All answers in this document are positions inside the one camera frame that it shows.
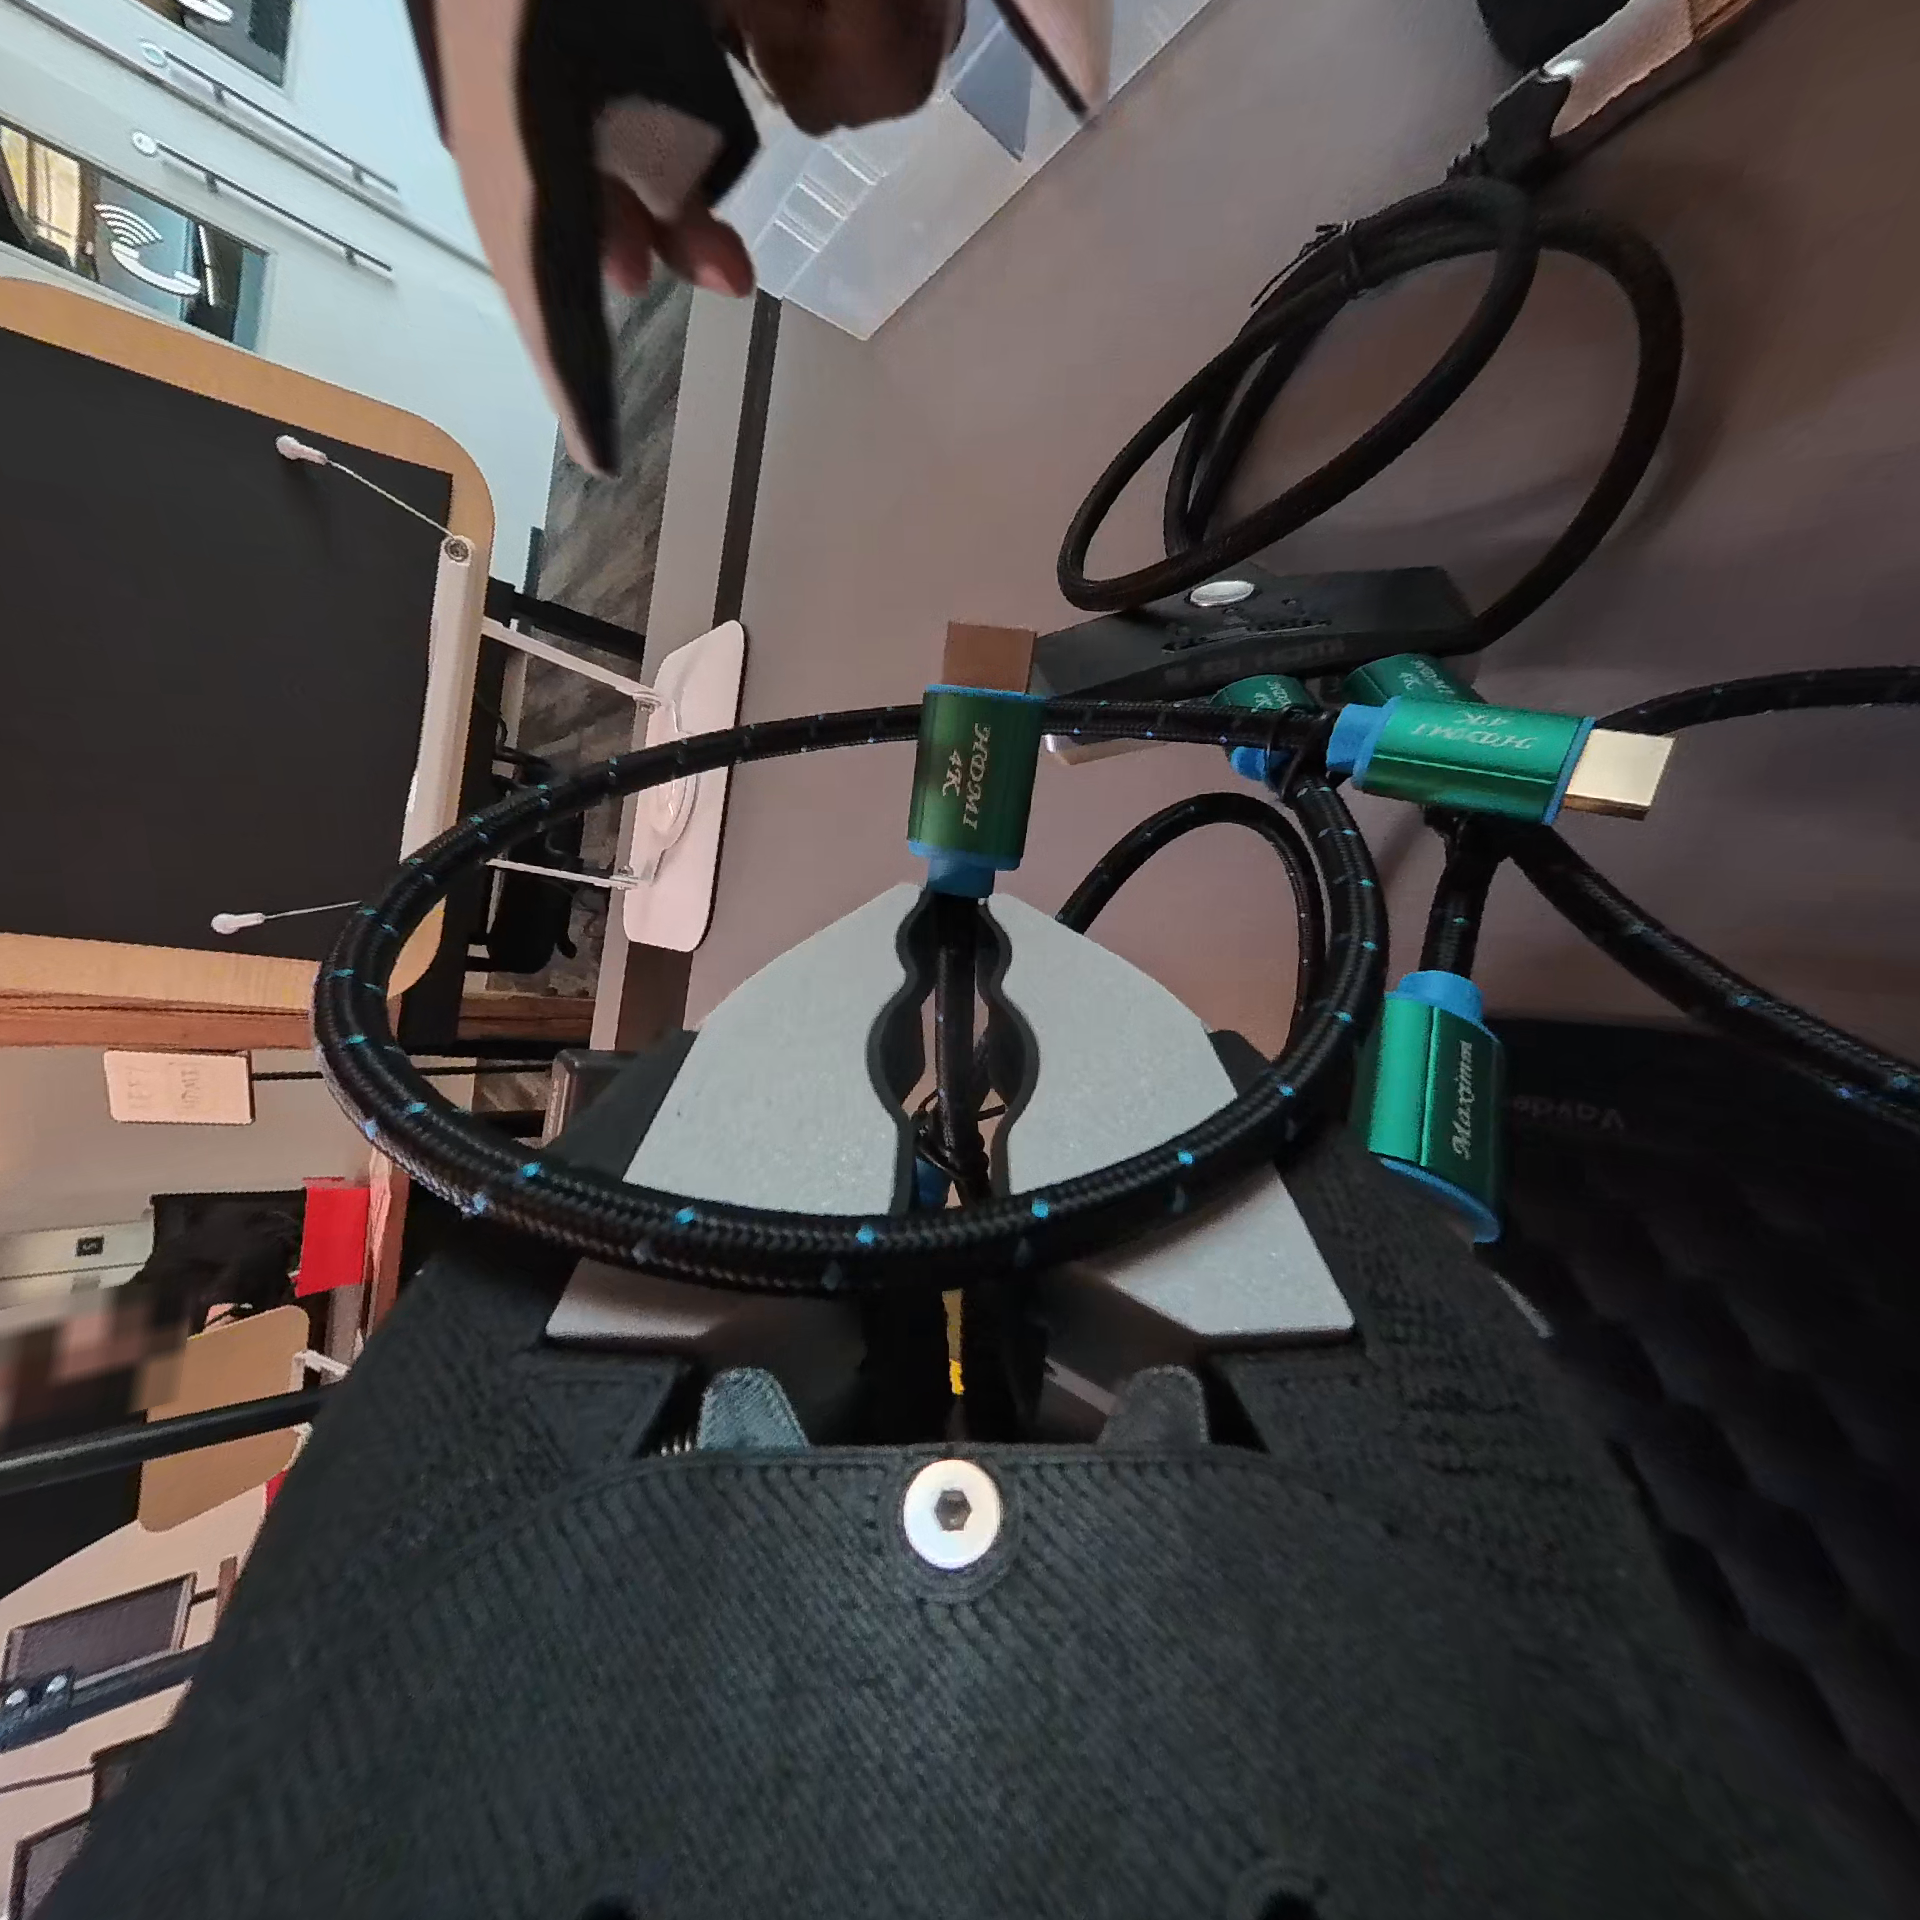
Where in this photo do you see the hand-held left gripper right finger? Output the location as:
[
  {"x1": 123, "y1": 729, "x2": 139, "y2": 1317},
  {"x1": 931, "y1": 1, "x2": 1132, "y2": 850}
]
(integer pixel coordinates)
[{"x1": 978, "y1": 893, "x2": 1360, "y2": 1429}]

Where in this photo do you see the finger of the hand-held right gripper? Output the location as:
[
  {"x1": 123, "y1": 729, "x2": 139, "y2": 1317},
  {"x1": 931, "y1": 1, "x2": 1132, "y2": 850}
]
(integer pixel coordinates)
[{"x1": 993, "y1": 0, "x2": 1116, "y2": 126}]

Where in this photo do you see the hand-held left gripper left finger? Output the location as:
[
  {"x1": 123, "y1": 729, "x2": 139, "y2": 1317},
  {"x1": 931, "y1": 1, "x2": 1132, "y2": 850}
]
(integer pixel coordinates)
[{"x1": 543, "y1": 882, "x2": 931, "y2": 1429}]

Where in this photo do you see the black braided green-plug HDMI cable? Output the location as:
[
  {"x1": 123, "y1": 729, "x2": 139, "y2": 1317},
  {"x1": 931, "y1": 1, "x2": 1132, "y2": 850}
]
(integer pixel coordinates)
[
  {"x1": 1342, "y1": 656, "x2": 1920, "y2": 1249},
  {"x1": 314, "y1": 666, "x2": 1680, "y2": 1295}
]

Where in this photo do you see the thin black green-plug HDMI cable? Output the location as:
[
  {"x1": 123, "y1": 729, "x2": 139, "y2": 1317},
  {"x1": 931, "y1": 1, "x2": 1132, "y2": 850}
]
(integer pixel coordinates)
[{"x1": 905, "y1": 622, "x2": 1329, "y2": 1202}]

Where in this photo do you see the person's right hand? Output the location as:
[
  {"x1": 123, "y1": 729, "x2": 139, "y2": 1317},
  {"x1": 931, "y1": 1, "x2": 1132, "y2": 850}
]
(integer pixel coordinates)
[{"x1": 603, "y1": 0, "x2": 980, "y2": 301}]

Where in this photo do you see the clear plastic bin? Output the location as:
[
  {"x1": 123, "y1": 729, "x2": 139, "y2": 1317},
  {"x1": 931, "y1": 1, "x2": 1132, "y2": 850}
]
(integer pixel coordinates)
[{"x1": 737, "y1": 0, "x2": 1219, "y2": 341}]

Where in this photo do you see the white metal panel stand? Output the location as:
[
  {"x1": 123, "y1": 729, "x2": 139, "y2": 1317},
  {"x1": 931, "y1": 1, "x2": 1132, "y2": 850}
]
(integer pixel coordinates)
[{"x1": 209, "y1": 432, "x2": 748, "y2": 953}]

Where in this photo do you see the red fabric item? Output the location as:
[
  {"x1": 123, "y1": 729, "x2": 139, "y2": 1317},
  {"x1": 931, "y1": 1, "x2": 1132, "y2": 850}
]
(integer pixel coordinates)
[{"x1": 300, "y1": 1176, "x2": 378, "y2": 1288}]

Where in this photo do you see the white paper sign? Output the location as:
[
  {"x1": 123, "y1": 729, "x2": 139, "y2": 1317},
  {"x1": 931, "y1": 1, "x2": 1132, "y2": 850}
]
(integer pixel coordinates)
[{"x1": 101, "y1": 1049, "x2": 254, "y2": 1128}]

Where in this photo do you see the black panel with wooden frame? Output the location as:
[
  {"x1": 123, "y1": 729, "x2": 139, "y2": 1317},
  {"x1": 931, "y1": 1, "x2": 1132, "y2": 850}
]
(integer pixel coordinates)
[{"x1": 0, "y1": 276, "x2": 500, "y2": 1051}]

